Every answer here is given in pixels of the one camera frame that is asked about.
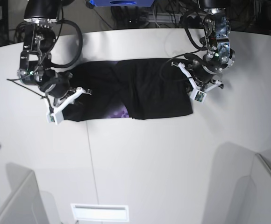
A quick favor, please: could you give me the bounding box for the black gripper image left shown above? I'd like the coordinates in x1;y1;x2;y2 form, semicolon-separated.
39;71;73;98

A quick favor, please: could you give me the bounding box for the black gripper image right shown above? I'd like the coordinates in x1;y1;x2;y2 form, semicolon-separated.
191;62;222;83

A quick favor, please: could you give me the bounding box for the black T-shirt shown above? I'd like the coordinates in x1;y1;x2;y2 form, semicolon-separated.
63;58;193;122

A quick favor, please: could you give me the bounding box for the blue box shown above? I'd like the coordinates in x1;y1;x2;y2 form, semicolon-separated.
85;0;154;7

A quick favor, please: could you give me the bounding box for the black monitor stand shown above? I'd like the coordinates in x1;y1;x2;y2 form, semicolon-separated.
0;0;9;43

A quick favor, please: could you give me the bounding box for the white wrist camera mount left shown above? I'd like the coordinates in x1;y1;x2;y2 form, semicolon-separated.
171;62;224;103

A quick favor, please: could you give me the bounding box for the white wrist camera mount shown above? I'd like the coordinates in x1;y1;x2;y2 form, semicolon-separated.
45;87;93;125
171;62;224;103

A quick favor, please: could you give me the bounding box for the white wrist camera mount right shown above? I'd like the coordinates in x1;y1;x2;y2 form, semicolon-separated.
45;87;93;125

